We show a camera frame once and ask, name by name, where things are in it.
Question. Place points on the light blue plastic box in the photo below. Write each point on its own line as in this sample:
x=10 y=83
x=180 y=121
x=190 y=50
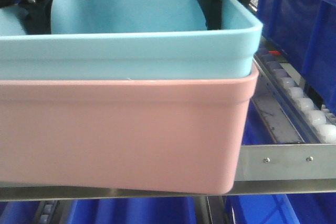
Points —
x=130 y=40

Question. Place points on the pink plastic box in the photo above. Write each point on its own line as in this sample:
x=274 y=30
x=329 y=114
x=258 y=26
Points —
x=166 y=135

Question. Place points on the blue bin right on shelf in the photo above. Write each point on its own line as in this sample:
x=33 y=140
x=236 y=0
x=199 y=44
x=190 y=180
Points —
x=304 y=32

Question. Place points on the stainless steel shelf rack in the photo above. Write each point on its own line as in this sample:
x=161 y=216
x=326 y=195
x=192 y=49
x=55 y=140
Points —
x=115 y=140

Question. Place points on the white roller track right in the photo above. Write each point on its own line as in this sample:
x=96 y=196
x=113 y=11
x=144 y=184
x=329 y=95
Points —
x=302 y=98

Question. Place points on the blue bin lower left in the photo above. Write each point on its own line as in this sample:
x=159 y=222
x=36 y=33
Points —
x=118 y=210

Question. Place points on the blue bin lower right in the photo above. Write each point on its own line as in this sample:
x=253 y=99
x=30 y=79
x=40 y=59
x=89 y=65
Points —
x=281 y=208

